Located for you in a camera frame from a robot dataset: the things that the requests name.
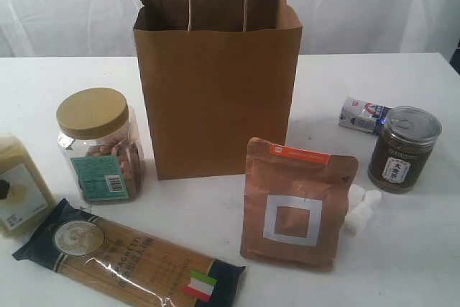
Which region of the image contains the copper stand-up pouch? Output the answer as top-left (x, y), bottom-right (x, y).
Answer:
top-left (240, 137), bottom-right (358, 272)

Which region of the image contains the clear jar gold lid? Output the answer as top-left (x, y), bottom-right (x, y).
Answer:
top-left (56, 88), bottom-right (143, 204)

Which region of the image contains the yellow grain bottle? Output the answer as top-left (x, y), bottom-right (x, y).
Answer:
top-left (1, 132), bottom-right (55, 238)

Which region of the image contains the brown paper bag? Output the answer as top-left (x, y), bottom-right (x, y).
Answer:
top-left (133, 0), bottom-right (303, 180)

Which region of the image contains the white blue milk carton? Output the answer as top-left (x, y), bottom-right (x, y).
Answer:
top-left (339, 97), bottom-right (391, 135)

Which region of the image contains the spaghetti packet dark blue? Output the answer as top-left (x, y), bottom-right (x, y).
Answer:
top-left (12, 199), bottom-right (245, 306)

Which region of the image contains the white backdrop curtain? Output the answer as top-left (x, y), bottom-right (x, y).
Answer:
top-left (1, 0), bottom-right (459, 58)

